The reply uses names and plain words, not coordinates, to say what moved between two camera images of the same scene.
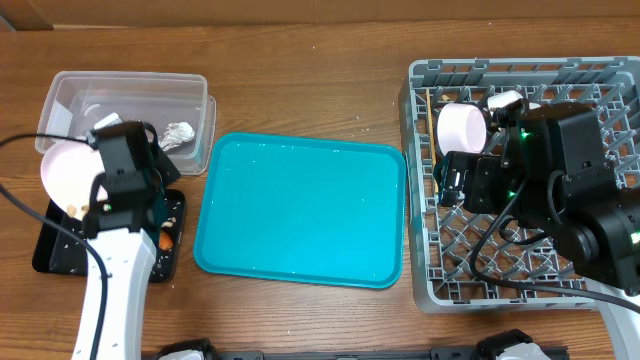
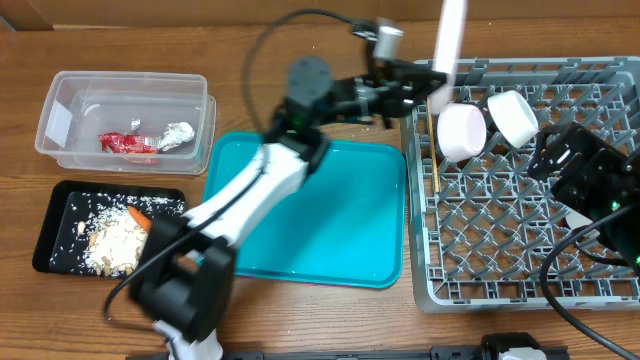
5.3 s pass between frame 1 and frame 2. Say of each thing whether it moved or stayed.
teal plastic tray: stayed
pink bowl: stayed
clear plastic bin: stayed
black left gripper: moved
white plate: moved
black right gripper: moved
